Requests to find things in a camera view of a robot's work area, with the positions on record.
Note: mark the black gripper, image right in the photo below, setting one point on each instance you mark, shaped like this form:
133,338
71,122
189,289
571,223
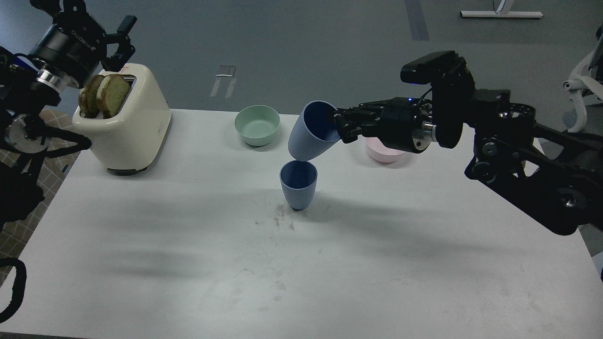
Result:
404,124

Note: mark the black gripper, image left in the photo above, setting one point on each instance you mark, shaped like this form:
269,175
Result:
76,44

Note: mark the blue cup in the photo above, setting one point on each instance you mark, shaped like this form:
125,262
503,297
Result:
314,131
298,181

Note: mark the pink bowl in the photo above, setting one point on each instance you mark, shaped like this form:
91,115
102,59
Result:
377,151

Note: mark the toast slice front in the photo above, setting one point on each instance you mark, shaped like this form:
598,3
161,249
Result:
111,94

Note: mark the toast slice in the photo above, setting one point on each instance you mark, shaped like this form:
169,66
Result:
87,98
111,94

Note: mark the toast slice back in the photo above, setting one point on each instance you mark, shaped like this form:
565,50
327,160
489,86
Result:
87,98

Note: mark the cream toaster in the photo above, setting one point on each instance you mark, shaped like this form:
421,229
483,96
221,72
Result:
130,141

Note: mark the green bowl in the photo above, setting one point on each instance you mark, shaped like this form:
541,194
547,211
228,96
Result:
257,125

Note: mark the white stand base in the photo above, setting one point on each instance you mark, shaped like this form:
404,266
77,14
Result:
503,11

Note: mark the beige checkered cloth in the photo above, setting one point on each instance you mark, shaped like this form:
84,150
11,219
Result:
23,202

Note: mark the black wrist camera, image right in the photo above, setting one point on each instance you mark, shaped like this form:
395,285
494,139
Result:
452,87

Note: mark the white chair frame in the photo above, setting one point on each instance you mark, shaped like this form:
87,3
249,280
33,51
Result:
585,79

